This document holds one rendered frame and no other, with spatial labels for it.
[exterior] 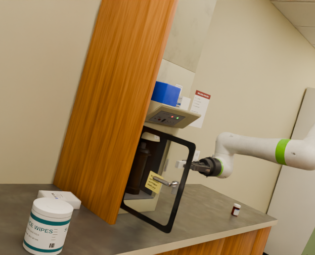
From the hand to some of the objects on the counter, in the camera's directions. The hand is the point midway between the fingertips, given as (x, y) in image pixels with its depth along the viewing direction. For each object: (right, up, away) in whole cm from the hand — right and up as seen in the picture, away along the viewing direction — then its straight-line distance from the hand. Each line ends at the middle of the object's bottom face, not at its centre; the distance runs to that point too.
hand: (182, 164), depth 145 cm
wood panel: (-48, -20, +19) cm, 55 cm away
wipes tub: (-49, -24, -32) cm, 64 cm away
